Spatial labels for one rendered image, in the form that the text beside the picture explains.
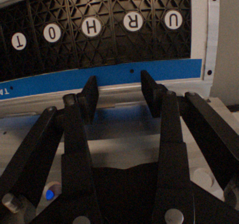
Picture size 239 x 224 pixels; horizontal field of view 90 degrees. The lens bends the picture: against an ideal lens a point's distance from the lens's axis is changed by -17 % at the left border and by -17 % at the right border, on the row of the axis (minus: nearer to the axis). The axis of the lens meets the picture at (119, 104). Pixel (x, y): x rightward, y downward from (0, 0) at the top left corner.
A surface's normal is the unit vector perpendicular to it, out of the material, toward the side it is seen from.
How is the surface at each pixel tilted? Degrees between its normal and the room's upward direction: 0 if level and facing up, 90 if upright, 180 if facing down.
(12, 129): 78
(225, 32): 0
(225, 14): 0
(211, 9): 0
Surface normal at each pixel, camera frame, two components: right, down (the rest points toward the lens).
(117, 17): 0.03, 0.46
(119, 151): -0.09, -0.77
